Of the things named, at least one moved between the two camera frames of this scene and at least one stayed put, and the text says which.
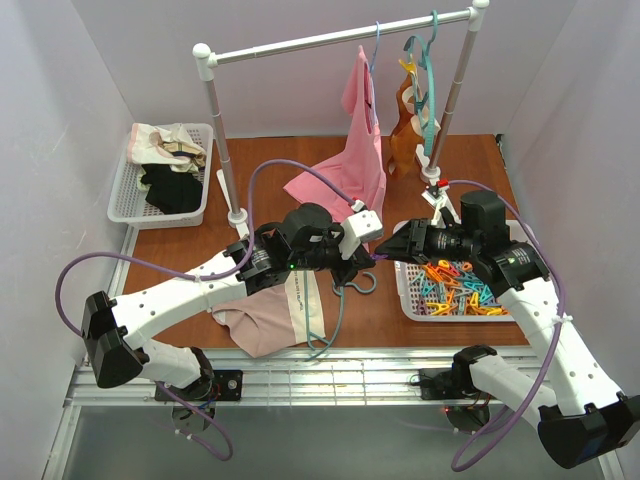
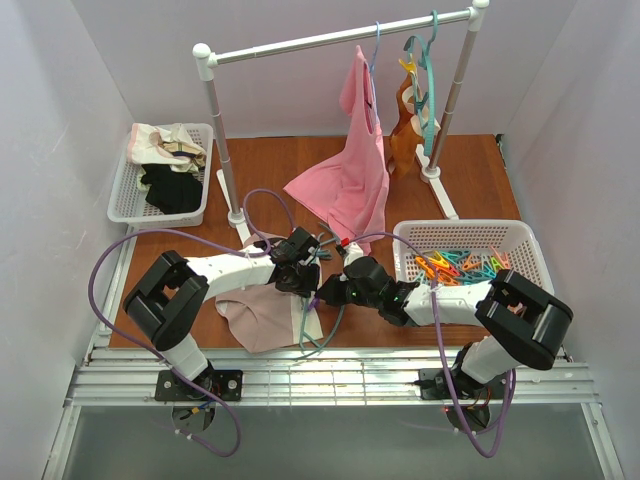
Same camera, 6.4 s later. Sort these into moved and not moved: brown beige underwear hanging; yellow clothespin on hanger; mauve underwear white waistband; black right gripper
Moved: black right gripper
Not moved: brown beige underwear hanging; mauve underwear white waistband; yellow clothespin on hanger
